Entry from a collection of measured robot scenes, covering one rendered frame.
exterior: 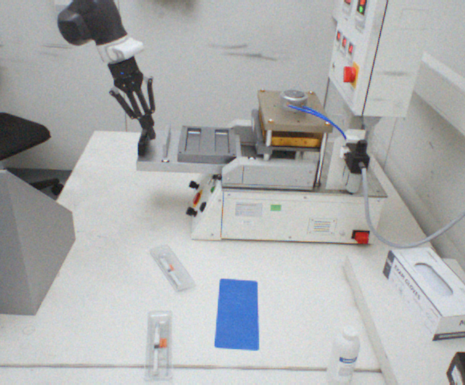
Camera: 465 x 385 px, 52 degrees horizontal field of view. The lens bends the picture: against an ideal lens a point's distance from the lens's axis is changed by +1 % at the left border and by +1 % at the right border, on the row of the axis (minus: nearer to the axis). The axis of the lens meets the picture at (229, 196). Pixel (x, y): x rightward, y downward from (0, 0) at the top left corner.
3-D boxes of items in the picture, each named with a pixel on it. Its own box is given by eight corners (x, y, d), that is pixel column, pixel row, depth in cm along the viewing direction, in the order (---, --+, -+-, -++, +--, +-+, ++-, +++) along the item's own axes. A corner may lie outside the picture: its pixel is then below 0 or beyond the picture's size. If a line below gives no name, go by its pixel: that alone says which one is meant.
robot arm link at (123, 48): (99, 40, 129) (107, 59, 132) (89, 51, 118) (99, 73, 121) (142, 26, 127) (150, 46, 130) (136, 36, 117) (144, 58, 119)
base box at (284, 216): (345, 189, 169) (354, 145, 161) (375, 254, 137) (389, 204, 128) (195, 183, 167) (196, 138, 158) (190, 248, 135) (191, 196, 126)
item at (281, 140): (311, 123, 149) (315, 95, 144) (325, 155, 130) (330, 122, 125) (256, 121, 148) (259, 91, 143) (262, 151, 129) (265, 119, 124)
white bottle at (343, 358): (320, 376, 100) (331, 326, 92) (337, 366, 102) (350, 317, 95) (337, 395, 96) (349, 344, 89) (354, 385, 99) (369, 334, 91)
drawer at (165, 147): (238, 144, 153) (240, 122, 149) (241, 177, 134) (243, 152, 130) (146, 140, 151) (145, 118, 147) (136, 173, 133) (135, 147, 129)
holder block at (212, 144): (233, 135, 150) (234, 127, 149) (236, 164, 133) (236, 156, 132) (181, 132, 149) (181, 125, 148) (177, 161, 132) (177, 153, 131)
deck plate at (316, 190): (355, 144, 161) (356, 142, 160) (387, 198, 131) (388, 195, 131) (220, 139, 159) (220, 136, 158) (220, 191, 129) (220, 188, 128)
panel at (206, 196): (195, 184, 165) (220, 141, 156) (191, 235, 139) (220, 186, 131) (189, 182, 164) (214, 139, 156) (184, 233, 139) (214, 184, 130)
